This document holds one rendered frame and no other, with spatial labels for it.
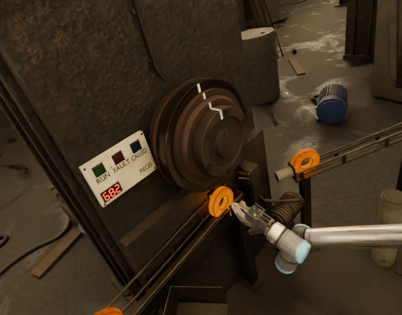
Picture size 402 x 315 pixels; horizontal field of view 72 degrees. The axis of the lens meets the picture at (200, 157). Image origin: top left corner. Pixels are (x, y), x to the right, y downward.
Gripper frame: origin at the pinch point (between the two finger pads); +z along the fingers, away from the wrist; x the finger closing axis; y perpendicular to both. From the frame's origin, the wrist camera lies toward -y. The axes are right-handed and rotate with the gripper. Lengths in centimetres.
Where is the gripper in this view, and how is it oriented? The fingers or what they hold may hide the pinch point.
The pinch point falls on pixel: (233, 205)
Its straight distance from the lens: 133.9
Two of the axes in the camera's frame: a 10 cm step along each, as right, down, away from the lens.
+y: 0.0, -7.0, -7.2
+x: -6.8, 5.3, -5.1
